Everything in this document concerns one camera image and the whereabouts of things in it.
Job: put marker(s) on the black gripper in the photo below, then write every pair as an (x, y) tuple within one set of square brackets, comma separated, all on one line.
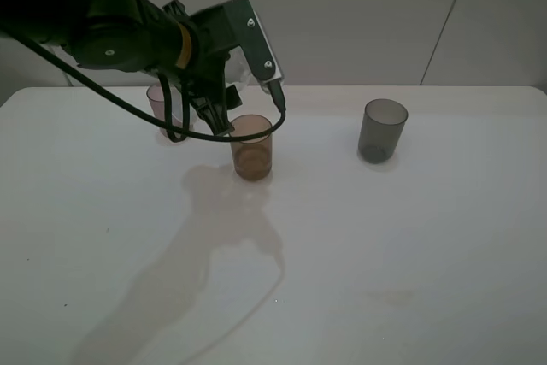
[(205, 80)]

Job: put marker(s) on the clear plastic water bottle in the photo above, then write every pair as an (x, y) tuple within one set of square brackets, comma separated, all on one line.
[(237, 71)]

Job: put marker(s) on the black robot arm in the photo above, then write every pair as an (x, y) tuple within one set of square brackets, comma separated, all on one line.
[(129, 36)]

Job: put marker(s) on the orange translucent cup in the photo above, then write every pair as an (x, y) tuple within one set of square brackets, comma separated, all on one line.
[(252, 159)]

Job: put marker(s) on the pink translucent cup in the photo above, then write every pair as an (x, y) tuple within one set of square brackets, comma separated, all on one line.
[(157, 103)]

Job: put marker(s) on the grey translucent cup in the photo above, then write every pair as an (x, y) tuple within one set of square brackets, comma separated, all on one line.
[(382, 125)]

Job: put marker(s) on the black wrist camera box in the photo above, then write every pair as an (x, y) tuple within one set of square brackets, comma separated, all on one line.
[(251, 37)]

